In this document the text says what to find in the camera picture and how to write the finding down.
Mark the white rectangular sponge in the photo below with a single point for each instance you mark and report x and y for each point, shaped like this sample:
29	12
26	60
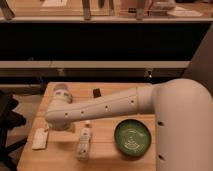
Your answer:
40	139

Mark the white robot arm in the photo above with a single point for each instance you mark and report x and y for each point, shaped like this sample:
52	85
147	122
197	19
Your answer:
184	119

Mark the green ceramic bowl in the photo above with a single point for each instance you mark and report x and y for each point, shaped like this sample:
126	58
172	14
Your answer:
132	138

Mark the black rectangular block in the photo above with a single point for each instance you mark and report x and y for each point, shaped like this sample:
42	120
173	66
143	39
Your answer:
96	93

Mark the white paper cup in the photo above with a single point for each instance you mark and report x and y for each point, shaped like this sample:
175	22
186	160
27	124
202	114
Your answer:
60	86

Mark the white squeeze bottle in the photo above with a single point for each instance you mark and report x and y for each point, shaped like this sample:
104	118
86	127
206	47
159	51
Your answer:
84	142

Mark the dark cabinet right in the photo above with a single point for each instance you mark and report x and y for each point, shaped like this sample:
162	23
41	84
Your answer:
200	67

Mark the black office chair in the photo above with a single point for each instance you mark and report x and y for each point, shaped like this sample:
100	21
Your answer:
8	120

